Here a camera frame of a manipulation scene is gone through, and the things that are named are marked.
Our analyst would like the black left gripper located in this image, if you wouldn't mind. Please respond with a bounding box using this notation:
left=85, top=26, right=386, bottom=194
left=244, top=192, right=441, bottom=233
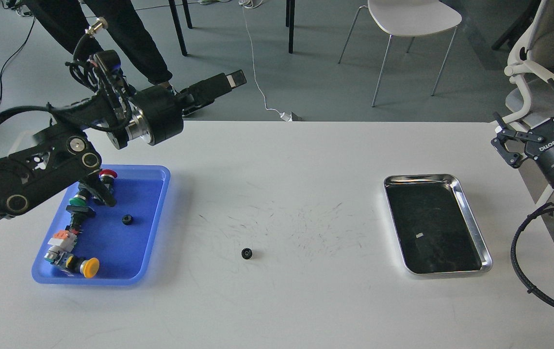
left=108, top=69, right=247, bottom=149

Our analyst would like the small black gear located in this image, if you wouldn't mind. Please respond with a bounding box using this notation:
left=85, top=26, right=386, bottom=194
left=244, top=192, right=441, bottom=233
left=120, top=214, right=134, bottom=225
left=240, top=248, right=253, bottom=260

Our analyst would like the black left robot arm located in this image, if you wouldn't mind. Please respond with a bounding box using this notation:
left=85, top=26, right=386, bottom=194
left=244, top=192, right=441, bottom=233
left=0, top=49, right=246, bottom=220

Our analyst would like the person in black trousers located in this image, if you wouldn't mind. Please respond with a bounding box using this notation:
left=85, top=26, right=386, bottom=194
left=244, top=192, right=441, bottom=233
left=24, top=0, right=177, bottom=94

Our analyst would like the white grey office chair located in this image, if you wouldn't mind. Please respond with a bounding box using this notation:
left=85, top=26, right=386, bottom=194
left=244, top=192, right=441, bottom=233
left=503, top=0, right=554, bottom=131

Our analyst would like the black table leg left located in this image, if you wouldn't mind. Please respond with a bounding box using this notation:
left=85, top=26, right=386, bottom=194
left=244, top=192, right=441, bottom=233
left=167, top=0, right=193, bottom=57

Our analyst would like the black table leg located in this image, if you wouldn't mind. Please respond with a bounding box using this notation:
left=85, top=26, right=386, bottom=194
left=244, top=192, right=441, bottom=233
left=285, top=0, right=295, bottom=54
left=167, top=0, right=193, bottom=57

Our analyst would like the black table leg right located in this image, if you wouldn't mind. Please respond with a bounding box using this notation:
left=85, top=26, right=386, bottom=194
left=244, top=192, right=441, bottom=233
left=285, top=0, right=295, bottom=54

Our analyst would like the silver metal tray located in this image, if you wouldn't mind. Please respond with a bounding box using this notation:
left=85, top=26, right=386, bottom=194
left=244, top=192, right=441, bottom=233
left=383, top=173, right=493, bottom=277

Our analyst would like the blue plastic tray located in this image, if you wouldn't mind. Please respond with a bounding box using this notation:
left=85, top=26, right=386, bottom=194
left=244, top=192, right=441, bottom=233
left=32, top=165, right=171, bottom=286

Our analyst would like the white plastic chair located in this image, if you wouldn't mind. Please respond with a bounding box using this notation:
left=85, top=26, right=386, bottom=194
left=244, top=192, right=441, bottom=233
left=340, top=0, right=462, bottom=108

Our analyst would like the white cable on floor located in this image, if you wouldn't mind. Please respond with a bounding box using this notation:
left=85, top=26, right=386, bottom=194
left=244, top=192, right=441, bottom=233
left=239, top=0, right=302, bottom=122

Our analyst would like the red push button switch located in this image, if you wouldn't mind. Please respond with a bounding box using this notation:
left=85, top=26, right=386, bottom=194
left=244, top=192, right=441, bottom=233
left=93, top=169, right=117, bottom=206

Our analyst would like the green push button switch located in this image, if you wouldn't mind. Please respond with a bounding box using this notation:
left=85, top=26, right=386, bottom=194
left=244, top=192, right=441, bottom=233
left=68, top=187, right=92, bottom=207

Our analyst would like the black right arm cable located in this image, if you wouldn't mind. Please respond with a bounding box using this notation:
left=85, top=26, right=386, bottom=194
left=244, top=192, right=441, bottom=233
left=510, top=203, right=554, bottom=323

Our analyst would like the black cable on floor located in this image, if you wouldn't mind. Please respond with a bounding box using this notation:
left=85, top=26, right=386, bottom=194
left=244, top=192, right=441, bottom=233
left=0, top=0, right=79, bottom=160

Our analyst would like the orange white switch block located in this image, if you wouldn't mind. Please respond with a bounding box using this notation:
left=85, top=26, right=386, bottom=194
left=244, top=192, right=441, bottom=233
left=44, top=228, right=79, bottom=265

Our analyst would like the yellow push button switch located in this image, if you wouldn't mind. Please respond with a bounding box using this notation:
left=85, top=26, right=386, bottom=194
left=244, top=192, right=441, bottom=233
left=61, top=254, right=100, bottom=279

